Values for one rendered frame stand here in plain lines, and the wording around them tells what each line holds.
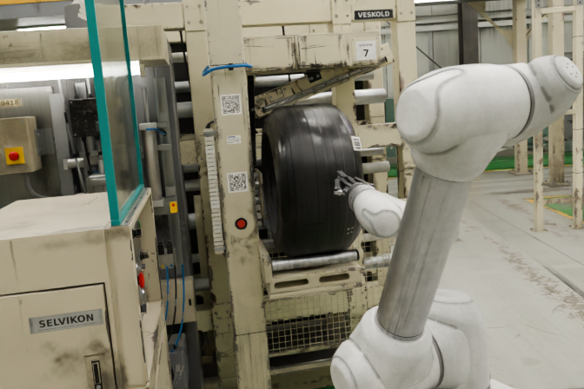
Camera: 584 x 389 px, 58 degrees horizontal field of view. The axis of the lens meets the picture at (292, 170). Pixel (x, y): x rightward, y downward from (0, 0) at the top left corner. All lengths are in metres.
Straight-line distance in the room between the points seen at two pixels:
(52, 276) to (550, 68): 1.04
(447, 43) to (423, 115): 11.01
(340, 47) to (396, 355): 1.50
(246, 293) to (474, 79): 1.45
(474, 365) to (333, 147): 0.88
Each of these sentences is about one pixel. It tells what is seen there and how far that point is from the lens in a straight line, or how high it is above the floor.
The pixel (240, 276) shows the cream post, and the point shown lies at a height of 0.85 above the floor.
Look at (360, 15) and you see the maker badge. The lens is 2.69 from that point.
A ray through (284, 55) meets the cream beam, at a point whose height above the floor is 1.70.
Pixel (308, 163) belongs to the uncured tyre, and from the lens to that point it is 1.81.
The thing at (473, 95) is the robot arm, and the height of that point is 1.50.
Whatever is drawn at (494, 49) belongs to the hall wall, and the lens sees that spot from 12.13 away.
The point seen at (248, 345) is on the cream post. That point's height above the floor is 0.57.
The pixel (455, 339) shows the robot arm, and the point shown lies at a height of 0.96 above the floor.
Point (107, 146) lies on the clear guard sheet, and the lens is 1.17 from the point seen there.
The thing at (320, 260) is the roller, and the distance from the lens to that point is 2.02.
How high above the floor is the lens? 1.51
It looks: 8 degrees down
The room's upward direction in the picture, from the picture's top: 4 degrees counter-clockwise
